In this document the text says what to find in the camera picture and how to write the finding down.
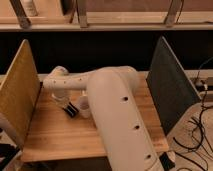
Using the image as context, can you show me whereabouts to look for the right dark side panel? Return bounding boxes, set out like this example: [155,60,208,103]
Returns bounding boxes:
[147,36,201,135]

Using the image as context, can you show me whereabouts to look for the power strip on ledge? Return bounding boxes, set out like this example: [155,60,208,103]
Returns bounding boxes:
[195,78,213,87]

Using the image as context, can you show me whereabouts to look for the white bottle on shelf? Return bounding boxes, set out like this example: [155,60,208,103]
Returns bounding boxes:
[23,0,38,17]

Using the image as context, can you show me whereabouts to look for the wooden shelf frame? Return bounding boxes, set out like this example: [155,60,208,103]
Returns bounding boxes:
[0,0,213,31]

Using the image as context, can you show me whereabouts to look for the clear plastic cup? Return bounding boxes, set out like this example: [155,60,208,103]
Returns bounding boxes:
[76,96,91,118]

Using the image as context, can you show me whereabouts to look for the black floor cables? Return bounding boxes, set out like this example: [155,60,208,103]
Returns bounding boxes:
[159,56,213,171]

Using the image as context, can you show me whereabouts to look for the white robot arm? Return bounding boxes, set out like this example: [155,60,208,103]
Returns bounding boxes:
[43,66,164,171]

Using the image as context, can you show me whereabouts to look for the left wooden side panel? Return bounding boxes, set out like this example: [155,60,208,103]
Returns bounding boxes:
[0,39,40,148]

